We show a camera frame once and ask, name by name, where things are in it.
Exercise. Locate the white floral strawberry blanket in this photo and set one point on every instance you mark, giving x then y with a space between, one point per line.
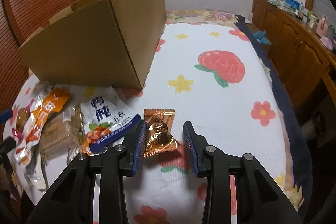
216 85

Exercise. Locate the brown cardboard box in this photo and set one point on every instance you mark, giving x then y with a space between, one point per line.
97 43

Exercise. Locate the orange white snack pouch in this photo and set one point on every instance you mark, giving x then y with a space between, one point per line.
44 105

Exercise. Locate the silver white red snack pouch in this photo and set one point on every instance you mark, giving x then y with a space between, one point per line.
34 173

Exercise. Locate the pink kettle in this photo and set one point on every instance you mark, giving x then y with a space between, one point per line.
322 27

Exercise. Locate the clear brown cracker pack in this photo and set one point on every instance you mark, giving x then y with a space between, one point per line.
63 135

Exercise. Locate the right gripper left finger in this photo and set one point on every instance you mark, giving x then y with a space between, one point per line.
70 198

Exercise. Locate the floral bed quilt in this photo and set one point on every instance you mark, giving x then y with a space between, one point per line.
299 175

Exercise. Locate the white blue duck gizzard pouch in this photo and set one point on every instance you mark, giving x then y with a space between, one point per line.
106 119

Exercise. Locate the wooden sideboard cabinet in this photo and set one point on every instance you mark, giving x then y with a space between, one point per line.
296 52

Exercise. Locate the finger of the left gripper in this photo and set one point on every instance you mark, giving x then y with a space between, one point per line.
7 145
6 115

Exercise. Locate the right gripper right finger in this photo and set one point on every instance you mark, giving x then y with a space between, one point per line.
215 173

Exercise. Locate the orange foil candy packet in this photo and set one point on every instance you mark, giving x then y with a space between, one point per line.
159 138

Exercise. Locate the pink chicken leg snack pack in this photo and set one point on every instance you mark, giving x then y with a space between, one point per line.
22 118

